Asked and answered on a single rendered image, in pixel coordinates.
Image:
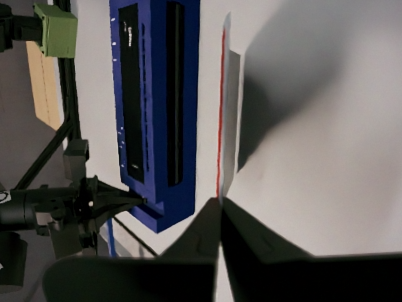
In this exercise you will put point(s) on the white laminating pouch with printed sheet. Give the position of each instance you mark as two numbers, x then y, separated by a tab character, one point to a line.
227	114

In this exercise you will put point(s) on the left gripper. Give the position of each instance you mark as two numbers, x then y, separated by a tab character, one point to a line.
93	190

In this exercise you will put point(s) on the blue laminator with black power cord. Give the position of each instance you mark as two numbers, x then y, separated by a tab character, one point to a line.
154	45

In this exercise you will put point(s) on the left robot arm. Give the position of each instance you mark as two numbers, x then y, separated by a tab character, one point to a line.
53	213

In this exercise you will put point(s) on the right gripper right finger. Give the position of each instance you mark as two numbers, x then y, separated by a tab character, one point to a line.
258	270

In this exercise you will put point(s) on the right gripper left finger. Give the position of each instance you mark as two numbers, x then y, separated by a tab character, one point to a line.
186	271

